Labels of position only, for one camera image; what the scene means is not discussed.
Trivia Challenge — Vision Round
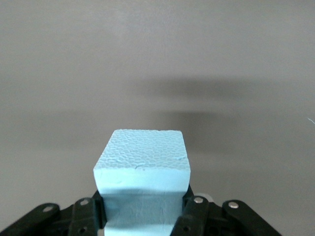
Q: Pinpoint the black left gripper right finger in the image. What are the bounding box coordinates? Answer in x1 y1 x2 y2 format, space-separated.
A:
169 185 282 236

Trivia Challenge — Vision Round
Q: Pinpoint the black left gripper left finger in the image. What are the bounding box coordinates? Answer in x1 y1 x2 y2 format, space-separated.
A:
0 189 107 236

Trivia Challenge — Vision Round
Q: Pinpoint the light blue foam block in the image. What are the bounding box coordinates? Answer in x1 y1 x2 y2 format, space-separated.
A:
93 129 191 236

